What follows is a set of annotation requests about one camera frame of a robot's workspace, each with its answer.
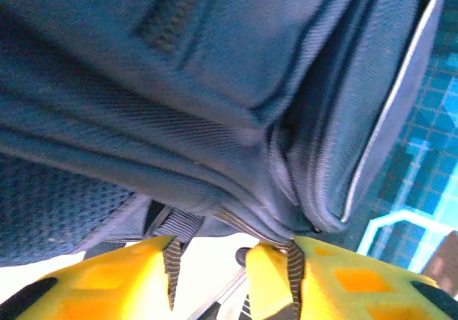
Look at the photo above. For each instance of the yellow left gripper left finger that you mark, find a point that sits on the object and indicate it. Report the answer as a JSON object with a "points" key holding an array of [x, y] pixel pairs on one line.
{"points": [[107, 288]]}

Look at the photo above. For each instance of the navy blue student backpack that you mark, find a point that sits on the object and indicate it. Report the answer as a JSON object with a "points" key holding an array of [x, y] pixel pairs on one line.
{"points": [[179, 83]]}

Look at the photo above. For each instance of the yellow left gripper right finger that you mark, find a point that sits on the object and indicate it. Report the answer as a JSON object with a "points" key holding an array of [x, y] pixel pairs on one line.
{"points": [[340, 288]]}

